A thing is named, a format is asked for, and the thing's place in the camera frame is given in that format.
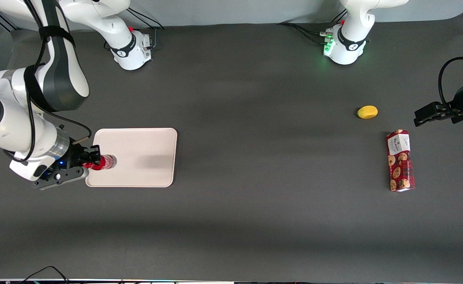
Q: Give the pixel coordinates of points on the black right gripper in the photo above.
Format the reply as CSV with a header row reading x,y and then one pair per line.
x,y
74,156

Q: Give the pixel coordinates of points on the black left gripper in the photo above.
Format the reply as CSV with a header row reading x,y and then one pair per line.
x,y
458,97

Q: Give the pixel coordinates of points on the coke bottle with red cap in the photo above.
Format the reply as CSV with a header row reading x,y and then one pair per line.
x,y
105,162

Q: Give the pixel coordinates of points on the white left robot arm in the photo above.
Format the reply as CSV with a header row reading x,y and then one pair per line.
x,y
353,39

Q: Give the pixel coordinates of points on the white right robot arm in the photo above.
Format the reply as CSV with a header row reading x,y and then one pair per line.
x,y
2,130

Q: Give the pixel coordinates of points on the beige plastic tray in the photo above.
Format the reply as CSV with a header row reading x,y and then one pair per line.
x,y
144,157

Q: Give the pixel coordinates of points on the red tartan cookie box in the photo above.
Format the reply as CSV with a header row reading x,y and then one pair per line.
x,y
400,161

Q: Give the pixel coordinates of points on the yellow lemon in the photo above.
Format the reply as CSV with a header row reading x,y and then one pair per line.
x,y
367,112

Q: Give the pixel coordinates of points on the dark grey table mat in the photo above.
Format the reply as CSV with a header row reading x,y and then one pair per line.
x,y
255,157

